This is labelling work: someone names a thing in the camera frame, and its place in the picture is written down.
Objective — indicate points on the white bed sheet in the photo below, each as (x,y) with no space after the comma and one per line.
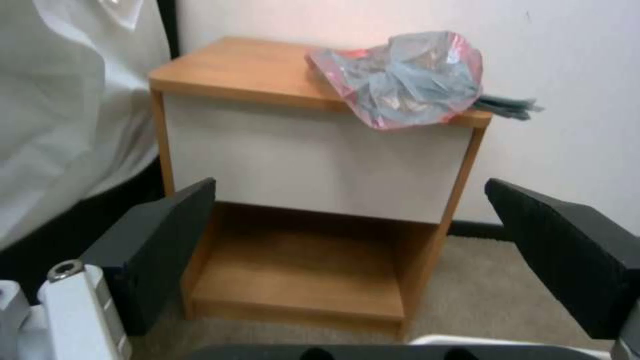
(70,112)

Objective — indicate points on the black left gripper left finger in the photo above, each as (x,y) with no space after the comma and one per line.
(150,255)

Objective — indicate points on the red translucent plastic bag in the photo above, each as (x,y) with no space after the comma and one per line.
(400,80)

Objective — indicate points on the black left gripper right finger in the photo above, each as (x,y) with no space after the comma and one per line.
(565,255)

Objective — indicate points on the black bed frame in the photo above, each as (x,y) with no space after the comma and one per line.
(75,210)

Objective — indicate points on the grey folded garbage bag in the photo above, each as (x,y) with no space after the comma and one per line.
(510,107)

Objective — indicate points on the wooden nightstand with white drawer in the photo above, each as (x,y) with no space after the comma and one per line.
(310,183)

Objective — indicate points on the black baseboard strip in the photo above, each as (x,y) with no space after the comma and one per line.
(477,229)

